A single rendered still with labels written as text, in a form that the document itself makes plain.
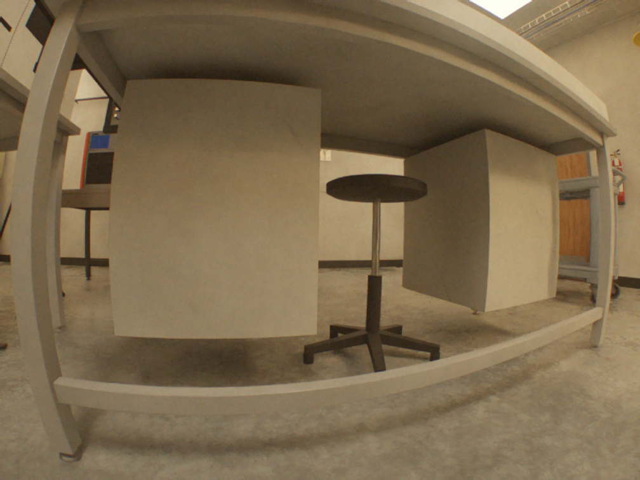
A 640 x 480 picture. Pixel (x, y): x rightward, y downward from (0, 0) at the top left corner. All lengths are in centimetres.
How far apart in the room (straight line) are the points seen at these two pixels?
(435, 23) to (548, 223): 95
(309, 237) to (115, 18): 63
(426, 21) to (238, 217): 59
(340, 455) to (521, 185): 104
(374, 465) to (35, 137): 83
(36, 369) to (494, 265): 121
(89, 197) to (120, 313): 147
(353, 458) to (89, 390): 50
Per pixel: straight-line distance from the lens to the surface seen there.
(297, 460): 65
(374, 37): 63
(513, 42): 92
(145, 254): 72
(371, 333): 108
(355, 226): 407
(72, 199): 222
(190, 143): 73
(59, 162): 147
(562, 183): 244
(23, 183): 57
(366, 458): 66
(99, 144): 231
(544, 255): 134
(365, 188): 90
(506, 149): 118
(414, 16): 66
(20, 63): 126
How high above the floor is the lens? 44
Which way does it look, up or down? 1 degrees down
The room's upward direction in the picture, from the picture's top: 1 degrees clockwise
